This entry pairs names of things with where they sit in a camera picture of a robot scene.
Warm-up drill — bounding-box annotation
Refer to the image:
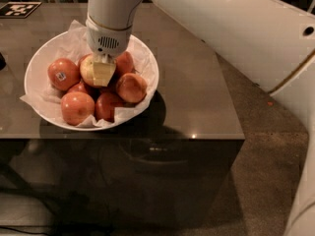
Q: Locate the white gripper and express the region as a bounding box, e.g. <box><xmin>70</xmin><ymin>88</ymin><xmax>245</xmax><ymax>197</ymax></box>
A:
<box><xmin>86</xmin><ymin>17</ymin><xmax>131</xmax><ymax>87</ymax></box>

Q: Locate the yellowish apple with sticker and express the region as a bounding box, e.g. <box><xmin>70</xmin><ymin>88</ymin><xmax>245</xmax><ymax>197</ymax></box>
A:
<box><xmin>80</xmin><ymin>54</ymin><xmax>100</xmax><ymax>88</ymax></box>

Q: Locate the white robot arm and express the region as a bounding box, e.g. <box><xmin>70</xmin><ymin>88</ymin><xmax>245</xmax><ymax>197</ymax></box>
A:
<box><xmin>87</xmin><ymin>0</ymin><xmax>315</xmax><ymax>236</ymax></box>

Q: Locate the red apple back right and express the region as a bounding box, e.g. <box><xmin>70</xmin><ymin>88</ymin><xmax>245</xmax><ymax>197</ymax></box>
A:
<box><xmin>114</xmin><ymin>51</ymin><xmax>134</xmax><ymax>78</ymax></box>

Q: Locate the small red apple middle left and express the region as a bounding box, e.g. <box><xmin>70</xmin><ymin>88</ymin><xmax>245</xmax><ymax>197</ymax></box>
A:
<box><xmin>68</xmin><ymin>82</ymin><xmax>95</xmax><ymax>96</ymax></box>

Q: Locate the dark red apple front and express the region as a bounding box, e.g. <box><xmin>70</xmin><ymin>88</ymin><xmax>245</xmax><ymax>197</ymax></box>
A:
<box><xmin>94</xmin><ymin>91</ymin><xmax>124</xmax><ymax>123</ymax></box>

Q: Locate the red apple with sticker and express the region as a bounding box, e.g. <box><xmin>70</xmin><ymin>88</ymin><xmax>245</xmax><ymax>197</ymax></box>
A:
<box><xmin>47</xmin><ymin>58</ymin><xmax>81</xmax><ymax>91</ymax></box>

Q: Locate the white bowl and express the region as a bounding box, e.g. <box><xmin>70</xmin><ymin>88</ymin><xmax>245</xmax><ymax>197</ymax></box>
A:
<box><xmin>24</xmin><ymin>26</ymin><xmax>160</xmax><ymax>132</ymax></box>

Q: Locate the red apple front left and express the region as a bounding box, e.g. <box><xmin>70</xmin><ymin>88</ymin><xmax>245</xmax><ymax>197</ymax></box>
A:
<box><xmin>61</xmin><ymin>91</ymin><xmax>95</xmax><ymax>126</ymax></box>

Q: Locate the white paper liner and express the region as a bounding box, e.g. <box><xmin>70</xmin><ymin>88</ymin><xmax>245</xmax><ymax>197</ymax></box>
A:
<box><xmin>19</xmin><ymin>19</ymin><xmax>158</xmax><ymax>130</ymax></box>

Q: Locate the dark object at left edge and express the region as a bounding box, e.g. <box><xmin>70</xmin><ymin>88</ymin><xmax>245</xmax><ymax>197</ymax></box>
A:
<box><xmin>0</xmin><ymin>52</ymin><xmax>6</xmax><ymax>71</ymax></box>

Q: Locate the black white fiducial marker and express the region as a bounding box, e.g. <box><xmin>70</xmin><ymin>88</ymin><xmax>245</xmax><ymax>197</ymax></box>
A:
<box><xmin>0</xmin><ymin>2</ymin><xmax>41</xmax><ymax>19</ymax></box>

